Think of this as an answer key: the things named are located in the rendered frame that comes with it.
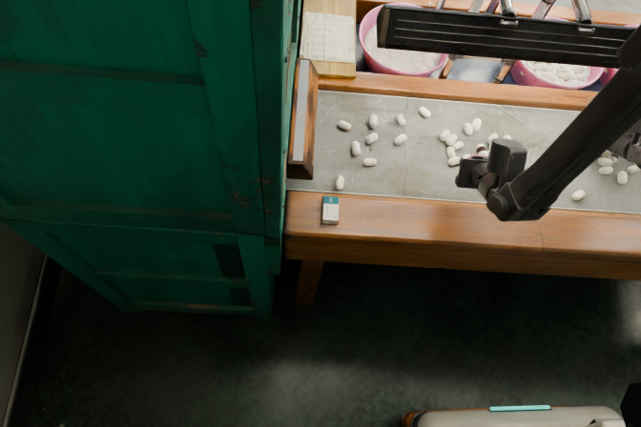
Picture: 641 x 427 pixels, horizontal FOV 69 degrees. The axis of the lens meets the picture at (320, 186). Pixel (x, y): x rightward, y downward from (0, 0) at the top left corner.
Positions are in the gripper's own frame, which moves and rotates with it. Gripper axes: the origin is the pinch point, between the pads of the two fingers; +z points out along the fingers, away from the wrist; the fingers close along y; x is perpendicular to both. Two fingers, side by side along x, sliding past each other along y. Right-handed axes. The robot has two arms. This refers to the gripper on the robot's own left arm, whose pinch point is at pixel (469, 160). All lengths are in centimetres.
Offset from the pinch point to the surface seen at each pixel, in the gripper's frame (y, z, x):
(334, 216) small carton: 30.6, -9.5, 12.2
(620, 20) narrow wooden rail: -55, 47, -33
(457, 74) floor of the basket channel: -5.5, 38.4, -14.0
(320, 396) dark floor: 26, 17, 92
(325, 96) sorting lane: 33.5, 20.9, -7.8
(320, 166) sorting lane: 34.1, 4.8, 5.9
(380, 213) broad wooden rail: 20.0, -6.2, 12.0
